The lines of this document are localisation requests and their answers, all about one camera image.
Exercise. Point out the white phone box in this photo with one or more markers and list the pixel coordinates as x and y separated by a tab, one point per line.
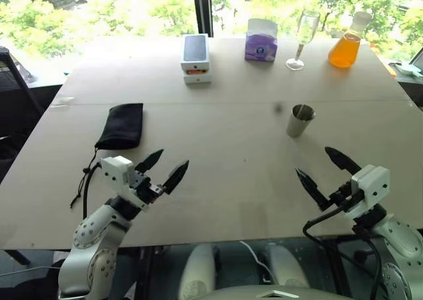
195	53

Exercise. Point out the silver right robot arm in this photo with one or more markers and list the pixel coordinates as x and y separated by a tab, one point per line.
398	247

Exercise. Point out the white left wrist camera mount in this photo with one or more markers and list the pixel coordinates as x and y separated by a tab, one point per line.
117	176

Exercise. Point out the grey rounded robot leg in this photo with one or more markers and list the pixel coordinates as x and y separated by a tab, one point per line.
198	270
287	267

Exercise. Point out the clear wine glass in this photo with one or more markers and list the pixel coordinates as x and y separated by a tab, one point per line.
307	29

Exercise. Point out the teal tray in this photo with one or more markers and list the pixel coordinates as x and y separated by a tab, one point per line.
409	69

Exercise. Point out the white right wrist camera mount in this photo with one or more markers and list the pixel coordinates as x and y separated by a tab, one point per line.
370	189

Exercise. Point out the flask with orange liquid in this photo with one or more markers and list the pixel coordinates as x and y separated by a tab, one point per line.
344	50

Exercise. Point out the small white flat box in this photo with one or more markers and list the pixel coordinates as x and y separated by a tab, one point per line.
198	78

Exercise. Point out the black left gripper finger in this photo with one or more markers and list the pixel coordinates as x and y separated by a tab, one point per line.
150	161
176	176

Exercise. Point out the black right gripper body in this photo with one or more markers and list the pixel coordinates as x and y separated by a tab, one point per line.
342	197

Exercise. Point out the black window frame post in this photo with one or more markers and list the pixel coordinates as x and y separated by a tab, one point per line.
202	9

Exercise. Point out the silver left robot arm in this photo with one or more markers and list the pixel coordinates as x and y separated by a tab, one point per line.
92	244

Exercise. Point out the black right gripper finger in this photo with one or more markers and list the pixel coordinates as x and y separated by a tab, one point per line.
312	187
342	161

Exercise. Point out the stainless steel cup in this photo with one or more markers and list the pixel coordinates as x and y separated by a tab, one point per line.
298	125

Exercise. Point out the grey robot torso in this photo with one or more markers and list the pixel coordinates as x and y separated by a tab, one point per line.
274	291

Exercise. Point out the black drawstring pouch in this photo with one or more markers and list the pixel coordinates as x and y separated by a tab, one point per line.
124	125

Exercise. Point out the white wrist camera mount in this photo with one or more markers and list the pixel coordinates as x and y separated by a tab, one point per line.
117	176
370	189

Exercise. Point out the purple tissue box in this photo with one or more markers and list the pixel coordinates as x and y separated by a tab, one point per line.
260	47

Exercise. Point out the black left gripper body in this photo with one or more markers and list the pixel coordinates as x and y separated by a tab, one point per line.
147	191

